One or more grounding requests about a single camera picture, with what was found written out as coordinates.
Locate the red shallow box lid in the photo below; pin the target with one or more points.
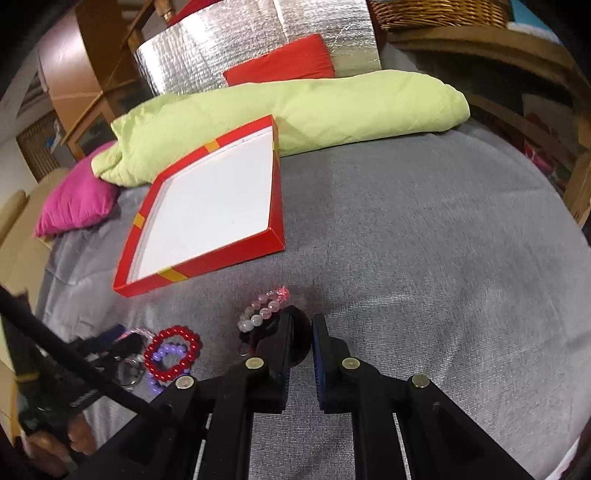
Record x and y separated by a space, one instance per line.
216 207

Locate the grey bed blanket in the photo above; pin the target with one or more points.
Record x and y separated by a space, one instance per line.
450 255

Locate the silver foil insulation panel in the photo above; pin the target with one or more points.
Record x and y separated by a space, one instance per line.
191 56

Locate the wicker basket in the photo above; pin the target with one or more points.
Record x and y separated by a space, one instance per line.
413 14

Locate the red cushion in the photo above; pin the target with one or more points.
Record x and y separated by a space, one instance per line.
305 58

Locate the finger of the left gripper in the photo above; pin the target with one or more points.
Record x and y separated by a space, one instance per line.
99 343
129 346

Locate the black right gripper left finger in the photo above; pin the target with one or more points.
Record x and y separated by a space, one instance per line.
203 429

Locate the light green folded duvet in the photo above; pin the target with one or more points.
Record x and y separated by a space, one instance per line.
310 114

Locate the beige sofa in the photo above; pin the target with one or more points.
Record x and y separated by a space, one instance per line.
23 260

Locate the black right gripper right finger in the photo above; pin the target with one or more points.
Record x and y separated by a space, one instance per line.
403 429

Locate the silver metal bangle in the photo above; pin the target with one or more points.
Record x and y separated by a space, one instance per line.
129 371

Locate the magenta pillow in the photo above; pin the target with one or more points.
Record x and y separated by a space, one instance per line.
81 200

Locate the person's left hand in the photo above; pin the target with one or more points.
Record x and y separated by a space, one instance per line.
46 453

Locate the wooden cabinet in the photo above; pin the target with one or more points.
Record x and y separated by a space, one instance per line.
91 75

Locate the wooden side shelf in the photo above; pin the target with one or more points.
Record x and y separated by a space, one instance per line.
526 86

